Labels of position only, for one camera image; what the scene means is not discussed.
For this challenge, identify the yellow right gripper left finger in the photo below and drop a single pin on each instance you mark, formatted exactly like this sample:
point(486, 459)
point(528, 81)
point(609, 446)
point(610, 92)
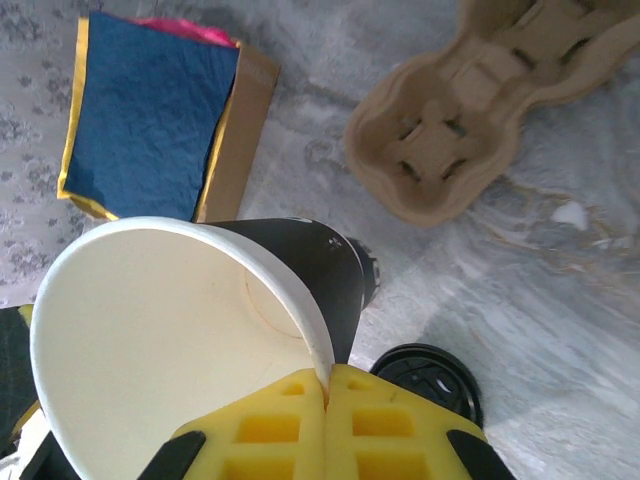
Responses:
point(280, 435)

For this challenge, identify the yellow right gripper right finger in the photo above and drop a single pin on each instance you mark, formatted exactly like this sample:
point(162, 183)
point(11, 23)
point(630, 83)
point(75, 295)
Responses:
point(380, 435)

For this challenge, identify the black paper cup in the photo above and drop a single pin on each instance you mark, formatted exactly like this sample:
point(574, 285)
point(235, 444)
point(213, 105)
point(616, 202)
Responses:
point(150, 325)

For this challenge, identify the brown pulp cup carrier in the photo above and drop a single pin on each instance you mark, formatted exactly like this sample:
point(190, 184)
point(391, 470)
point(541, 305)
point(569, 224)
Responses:
point(450, 100)

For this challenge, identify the blue napkin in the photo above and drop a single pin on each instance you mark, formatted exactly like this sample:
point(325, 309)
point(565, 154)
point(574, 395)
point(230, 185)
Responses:
point(150, 115)

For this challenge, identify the black plastic lid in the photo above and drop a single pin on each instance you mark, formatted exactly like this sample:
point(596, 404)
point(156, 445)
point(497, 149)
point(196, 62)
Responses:
point(440, 370)

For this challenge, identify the brown cardboard tray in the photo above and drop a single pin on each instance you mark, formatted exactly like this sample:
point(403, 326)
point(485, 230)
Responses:
point(245, 140)

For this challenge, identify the pink napkin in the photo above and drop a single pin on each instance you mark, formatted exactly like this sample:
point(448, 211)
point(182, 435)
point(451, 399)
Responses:
point(200, 31)

